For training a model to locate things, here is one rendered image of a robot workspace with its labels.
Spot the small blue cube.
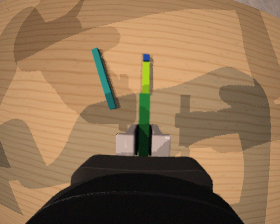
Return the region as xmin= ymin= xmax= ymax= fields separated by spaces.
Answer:
xmin=143 ymin=54 xmax=150 ymax=62

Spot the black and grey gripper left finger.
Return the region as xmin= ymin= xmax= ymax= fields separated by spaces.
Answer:
xmin=116 ymin=124 xmax=139 ymax=156

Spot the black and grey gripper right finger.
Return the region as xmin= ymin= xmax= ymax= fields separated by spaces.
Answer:
xmin=149 ymin=124 xmax=171 ymax=157

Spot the turquoise rod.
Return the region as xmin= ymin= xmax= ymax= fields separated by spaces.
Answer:
xmin=91 ymin=47 xmax=117 ymax=110

